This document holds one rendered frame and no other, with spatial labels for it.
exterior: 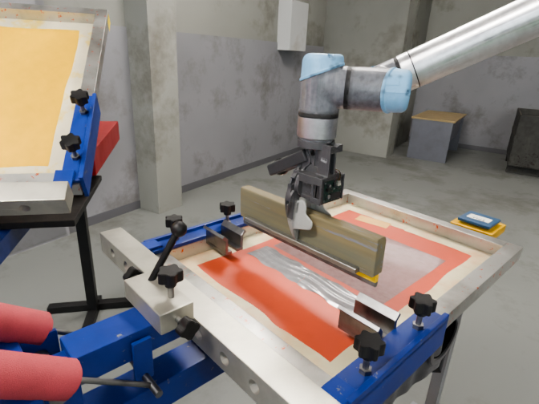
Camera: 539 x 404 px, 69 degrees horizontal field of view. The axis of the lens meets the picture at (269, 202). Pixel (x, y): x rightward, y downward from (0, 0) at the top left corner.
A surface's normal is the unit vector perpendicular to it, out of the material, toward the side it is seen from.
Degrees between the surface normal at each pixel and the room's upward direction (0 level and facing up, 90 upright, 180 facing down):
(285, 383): 0
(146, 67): 90
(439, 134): 90
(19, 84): 32
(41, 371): 56
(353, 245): 91
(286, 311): 0
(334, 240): 91
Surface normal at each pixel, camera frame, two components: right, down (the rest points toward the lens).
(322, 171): -0.73, 0.22
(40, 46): 0.15, -0.61
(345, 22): -0.54, 0.27
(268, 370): 0.04, -0.93
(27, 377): 0.82, -0.14
